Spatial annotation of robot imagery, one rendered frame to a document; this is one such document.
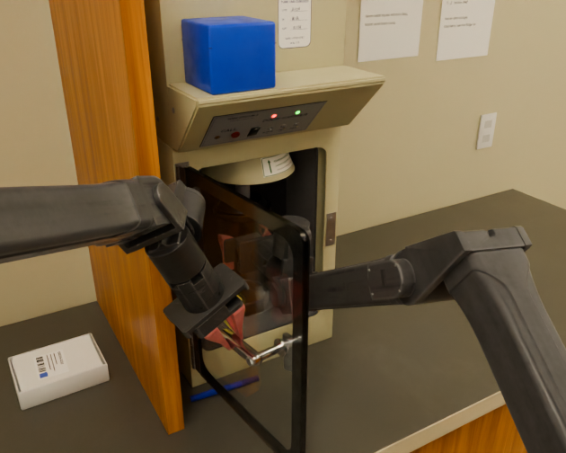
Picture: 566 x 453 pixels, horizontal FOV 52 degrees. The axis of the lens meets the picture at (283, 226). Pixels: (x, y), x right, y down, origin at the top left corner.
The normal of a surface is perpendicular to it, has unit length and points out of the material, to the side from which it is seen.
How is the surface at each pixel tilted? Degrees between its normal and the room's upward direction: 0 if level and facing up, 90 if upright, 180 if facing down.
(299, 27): 90
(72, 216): 66
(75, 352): 0
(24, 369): 0
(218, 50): 90
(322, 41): 90
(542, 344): 33
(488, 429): 90
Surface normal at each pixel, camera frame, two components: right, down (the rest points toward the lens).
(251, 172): 0.07, 0.03
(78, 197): 0.87, -0.41
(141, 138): 0.50, 0.37
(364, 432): 0.00, -0.90
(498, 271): 0.25, -0.55
